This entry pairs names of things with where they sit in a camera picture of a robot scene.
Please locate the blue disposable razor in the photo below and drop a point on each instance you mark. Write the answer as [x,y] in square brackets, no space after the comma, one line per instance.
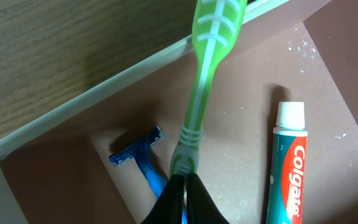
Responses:
[140,151]

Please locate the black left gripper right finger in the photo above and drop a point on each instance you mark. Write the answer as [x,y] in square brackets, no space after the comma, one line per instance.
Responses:
[201,208]

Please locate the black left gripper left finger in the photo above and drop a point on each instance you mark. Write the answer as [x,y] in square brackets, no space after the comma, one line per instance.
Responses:
[169,207]

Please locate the white box pink interior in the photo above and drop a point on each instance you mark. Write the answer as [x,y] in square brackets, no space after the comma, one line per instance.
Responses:
[82,79]

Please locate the red green toothpaste tube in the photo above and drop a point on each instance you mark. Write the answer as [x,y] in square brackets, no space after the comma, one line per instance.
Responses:
[287,174]

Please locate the green white toothbrush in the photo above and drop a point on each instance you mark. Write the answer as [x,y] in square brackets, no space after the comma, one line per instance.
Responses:
[215,29]

